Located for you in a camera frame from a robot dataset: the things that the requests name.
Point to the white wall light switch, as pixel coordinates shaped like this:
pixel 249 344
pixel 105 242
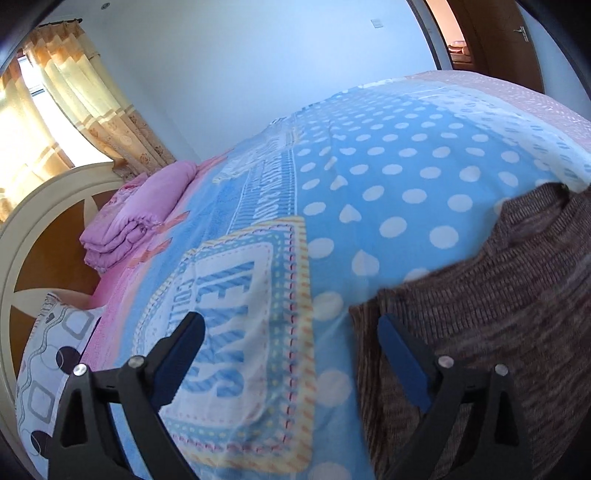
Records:
pixel 377 23

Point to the brown wooden door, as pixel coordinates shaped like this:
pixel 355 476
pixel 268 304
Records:
pixel 496 50

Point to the patterned blue pink bedsheet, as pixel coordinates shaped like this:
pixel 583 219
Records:
pixel 275 239

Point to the folded pink quilt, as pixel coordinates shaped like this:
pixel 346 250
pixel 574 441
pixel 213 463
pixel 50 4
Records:
pixel 134 212

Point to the white patterned pillow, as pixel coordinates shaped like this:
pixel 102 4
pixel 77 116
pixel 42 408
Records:
pixel 55 346

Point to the beige patterned curtain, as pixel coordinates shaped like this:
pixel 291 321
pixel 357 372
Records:
pixel 72 72

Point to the silver door handle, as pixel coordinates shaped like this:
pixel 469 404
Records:
pixel 523 32

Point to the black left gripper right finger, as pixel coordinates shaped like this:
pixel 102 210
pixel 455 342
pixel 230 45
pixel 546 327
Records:
pixel 494 444

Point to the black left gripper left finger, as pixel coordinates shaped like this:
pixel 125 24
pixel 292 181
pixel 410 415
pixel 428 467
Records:
pixel 86 443

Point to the brown knitted sweater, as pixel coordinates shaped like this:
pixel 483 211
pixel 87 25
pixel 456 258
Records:
pixel 523 300

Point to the cream wooden headboard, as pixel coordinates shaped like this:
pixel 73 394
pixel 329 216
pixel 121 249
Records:
pixel 41 253

